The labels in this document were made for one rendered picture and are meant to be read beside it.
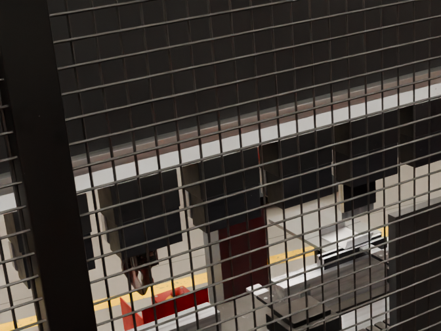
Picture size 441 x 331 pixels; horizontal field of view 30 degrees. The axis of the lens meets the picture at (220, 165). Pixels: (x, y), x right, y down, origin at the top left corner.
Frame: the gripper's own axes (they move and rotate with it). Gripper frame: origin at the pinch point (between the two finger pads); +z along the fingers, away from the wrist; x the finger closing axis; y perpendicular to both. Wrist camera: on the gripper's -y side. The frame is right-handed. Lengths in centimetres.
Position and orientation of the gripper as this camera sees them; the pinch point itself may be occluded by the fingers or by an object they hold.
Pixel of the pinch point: (141, 289)
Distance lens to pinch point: 232.3
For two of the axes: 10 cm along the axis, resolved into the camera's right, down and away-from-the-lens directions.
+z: 1.3, 9.6, 2.6
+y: 4.9, 1.7, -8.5
